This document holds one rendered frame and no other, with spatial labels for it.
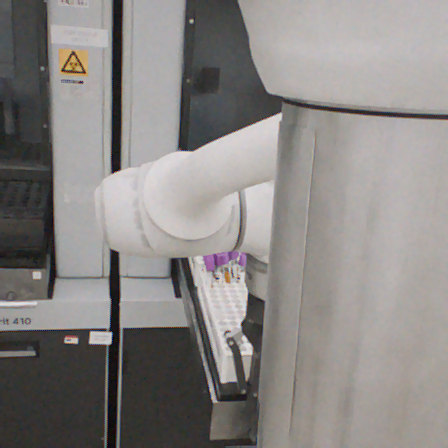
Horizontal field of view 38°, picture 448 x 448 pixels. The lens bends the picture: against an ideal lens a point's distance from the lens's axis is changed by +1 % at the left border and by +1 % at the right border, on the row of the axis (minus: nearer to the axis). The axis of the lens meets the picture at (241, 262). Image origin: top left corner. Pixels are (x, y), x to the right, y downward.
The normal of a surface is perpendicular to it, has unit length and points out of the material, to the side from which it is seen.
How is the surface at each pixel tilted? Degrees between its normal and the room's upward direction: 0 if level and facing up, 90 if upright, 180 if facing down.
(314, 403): 86
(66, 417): 90
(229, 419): 90
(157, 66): 90
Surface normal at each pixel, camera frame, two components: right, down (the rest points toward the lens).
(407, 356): 0.16, 0.32
